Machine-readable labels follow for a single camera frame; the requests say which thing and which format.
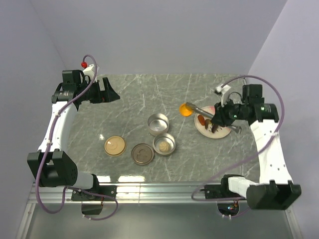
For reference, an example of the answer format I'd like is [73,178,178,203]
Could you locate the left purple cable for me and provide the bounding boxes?
[34,54,119,221]

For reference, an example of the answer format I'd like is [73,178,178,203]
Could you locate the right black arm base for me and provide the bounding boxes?
[204,174,246,217]

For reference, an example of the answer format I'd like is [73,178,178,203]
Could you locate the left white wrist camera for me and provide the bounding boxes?
[81,62,100,81]

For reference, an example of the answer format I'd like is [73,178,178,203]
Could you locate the pink white plate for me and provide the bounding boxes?
[194,113,231,139]

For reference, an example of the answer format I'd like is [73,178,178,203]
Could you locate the metal tongs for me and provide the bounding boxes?
[185,102,242,133]

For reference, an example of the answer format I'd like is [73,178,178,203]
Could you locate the white steamed bun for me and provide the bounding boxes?
[158,141,170,152]

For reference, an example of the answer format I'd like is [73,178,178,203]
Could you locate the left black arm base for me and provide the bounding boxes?
[71,174,118,216]

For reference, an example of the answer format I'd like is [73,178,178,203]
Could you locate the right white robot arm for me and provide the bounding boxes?
[211,84,302,210]

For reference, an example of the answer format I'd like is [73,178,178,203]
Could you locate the beige steel lunch container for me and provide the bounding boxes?
[147,113,169,136]

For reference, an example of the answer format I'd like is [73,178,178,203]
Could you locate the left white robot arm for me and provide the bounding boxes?
[27,64,120,200]

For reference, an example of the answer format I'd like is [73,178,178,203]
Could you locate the brown round lid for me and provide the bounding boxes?
[131,143,154,165]

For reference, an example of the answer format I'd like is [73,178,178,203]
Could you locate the orange sweet potato piece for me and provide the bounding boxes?
[179,103,193,117]

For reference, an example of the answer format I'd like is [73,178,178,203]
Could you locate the brown steel lunch container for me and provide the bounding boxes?
[153,133,176,156]

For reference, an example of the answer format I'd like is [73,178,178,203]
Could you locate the beige round lid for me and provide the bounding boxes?
[104,135,127,156]

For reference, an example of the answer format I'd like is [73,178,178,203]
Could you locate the aluminium rail frame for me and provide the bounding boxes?
[17,182,302,239]

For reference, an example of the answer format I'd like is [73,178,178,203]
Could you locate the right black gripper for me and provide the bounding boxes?
[211,97,248,127]

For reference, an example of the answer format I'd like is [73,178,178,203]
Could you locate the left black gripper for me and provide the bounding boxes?
[77,77,120,104]

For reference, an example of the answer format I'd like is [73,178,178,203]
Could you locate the brown mushroom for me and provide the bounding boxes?
[204,119,211,129]

